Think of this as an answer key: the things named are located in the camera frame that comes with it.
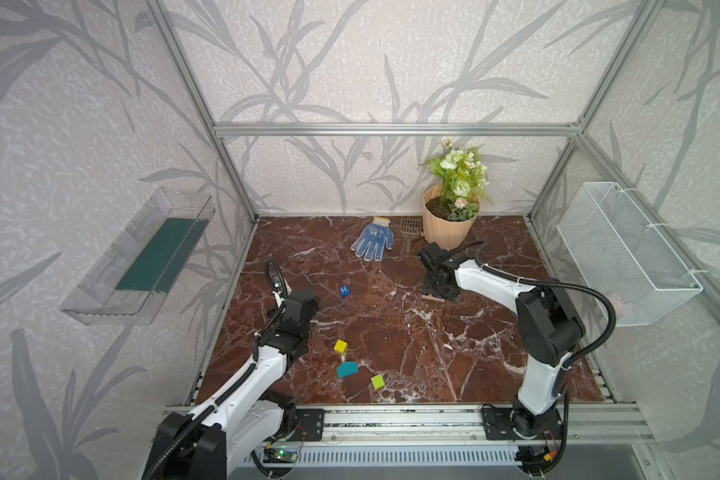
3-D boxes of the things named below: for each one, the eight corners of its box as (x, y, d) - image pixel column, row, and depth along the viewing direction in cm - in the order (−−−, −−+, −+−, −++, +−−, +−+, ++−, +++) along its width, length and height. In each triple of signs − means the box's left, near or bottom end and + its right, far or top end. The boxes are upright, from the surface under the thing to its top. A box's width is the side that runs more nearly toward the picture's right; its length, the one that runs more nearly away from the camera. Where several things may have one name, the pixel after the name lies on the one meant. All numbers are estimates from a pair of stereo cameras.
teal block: (338, 378, 83) (337, 376, 81) (336, 366, 85) (335, 364, 83) (359, 372, 84) (359, 370, 83) (357, 360, 86) (356, 358, 85)
